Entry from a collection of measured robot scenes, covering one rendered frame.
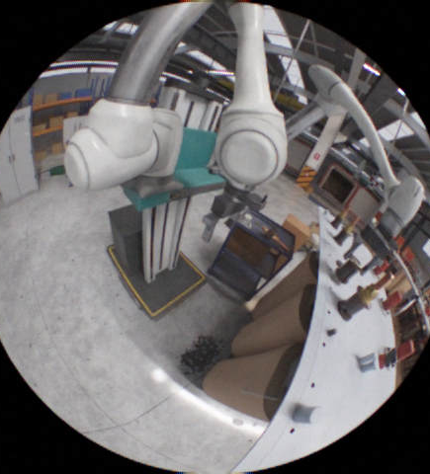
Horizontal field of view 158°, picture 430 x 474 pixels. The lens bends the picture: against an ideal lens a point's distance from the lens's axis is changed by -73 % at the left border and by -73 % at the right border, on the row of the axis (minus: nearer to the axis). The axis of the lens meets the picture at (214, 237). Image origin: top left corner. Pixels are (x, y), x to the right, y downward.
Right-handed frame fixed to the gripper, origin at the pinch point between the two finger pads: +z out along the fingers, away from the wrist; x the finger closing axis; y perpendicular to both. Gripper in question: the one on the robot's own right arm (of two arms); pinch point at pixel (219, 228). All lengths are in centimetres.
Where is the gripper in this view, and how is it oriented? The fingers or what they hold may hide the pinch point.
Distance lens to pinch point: 53.5
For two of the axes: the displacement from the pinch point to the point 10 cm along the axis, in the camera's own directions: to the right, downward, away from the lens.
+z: -3.1, 7.0, 6.4
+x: -6.3, 3.6, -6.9
